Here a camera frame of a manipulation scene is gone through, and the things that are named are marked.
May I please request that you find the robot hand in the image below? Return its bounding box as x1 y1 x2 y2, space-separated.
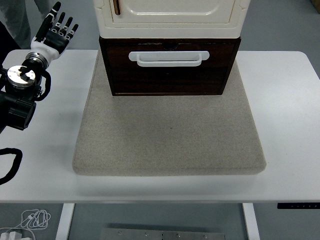
30 1 80 61

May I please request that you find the white drawer handle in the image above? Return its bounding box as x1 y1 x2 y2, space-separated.
128 50 210 68

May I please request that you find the dark wooden drawer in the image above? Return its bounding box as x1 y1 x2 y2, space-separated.
104 42 237 95

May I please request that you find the dark wooden drawer casing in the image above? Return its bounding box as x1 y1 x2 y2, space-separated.
98 36 242 97

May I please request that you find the cream plastic cabinet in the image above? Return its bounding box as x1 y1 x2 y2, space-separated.
92 0 250 40

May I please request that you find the person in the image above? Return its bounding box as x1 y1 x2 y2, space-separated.
0 0 32 50

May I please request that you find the beige fabric mat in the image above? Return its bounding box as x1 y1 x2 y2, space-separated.
71 49 267 177

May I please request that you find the white table leg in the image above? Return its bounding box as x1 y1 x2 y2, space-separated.
241 202 261 240
55 202 75 240

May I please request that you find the white charger adapter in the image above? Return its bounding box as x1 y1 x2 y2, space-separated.
0 231 23 240

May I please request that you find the black table control panel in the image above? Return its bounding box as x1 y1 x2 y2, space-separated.
276 202 320 210

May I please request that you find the brown cabinet door handle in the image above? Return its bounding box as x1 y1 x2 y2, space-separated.
112 0 122 16

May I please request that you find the black sleeved cable loop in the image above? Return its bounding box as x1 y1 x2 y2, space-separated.
0 147 24 186

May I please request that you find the white cable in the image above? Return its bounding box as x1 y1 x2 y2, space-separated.
0 208 52 240

